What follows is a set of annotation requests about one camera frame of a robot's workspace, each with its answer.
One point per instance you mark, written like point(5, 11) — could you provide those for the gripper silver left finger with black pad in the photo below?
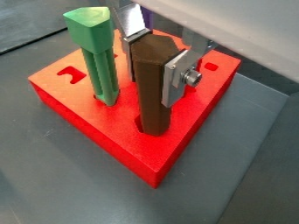
point(129, 22)

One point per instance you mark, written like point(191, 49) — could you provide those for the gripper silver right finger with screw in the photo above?
point(180, 72)

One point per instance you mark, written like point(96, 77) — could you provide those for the brown hexagon peg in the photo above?
point(151, 52)

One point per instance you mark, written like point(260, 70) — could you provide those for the red peg board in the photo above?
point(112, 127)

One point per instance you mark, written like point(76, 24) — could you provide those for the green triangular peg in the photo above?
point(91, 31)

